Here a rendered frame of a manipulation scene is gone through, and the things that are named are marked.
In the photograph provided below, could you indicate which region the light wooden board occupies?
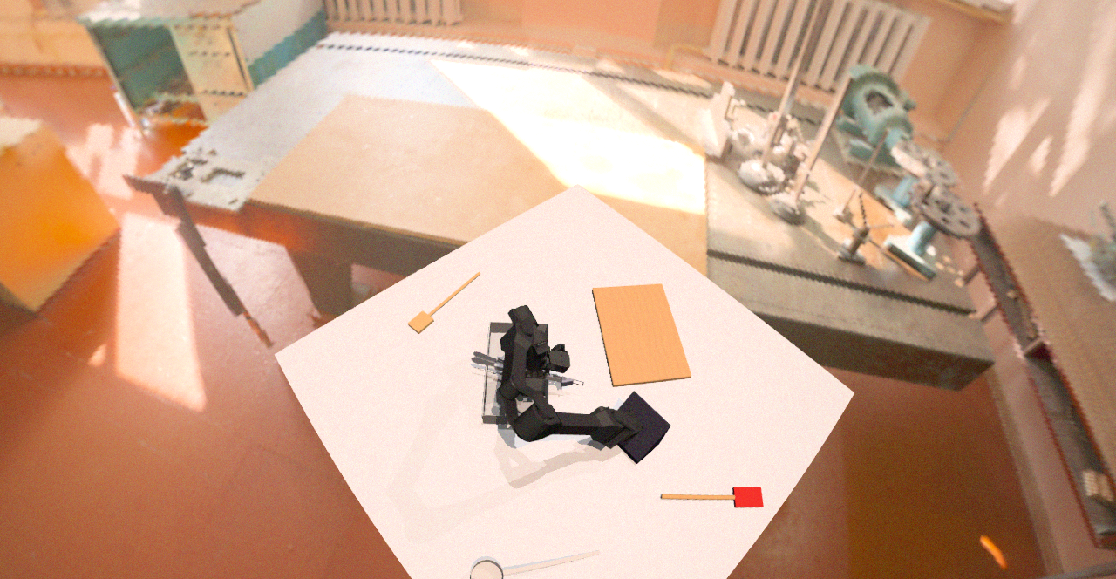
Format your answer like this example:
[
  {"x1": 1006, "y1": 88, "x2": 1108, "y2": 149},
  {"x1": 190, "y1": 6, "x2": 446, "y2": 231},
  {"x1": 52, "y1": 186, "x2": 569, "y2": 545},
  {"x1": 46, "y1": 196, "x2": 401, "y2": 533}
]
[{"x1": 591, "y1": 284, "x2": 691, "y2": 387}]

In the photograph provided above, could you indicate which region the grey saucepan with long thin handle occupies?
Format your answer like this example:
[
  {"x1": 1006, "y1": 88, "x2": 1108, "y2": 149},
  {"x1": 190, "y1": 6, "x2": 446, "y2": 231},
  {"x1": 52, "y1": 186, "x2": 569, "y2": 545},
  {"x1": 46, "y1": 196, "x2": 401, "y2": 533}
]
[{"x1": 470, "y1": 550, "x2": 600, "y2": 579}]

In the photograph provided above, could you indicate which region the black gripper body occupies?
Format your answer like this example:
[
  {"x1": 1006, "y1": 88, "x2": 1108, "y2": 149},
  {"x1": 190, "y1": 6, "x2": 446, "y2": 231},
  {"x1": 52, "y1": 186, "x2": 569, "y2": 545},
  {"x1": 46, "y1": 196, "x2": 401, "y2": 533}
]
[{"x1": 525, "y1": 353, "x2": 547, "y2": 395}]

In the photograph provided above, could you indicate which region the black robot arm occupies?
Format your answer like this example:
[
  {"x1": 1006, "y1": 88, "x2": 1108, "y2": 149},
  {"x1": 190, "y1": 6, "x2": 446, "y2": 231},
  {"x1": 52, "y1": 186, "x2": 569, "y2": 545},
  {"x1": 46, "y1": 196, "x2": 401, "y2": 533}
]
[{"x1": 499, "y1": 305, "x2": 644, "y2": 448}]

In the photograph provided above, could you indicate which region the orange flat paddle with long thin handle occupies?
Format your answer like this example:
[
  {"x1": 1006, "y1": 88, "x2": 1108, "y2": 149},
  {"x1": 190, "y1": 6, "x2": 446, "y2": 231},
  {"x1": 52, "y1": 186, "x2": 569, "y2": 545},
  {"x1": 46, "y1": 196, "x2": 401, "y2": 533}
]
[{"x1": 408, "y1": 272, "x2": 480, "y2": 334}]

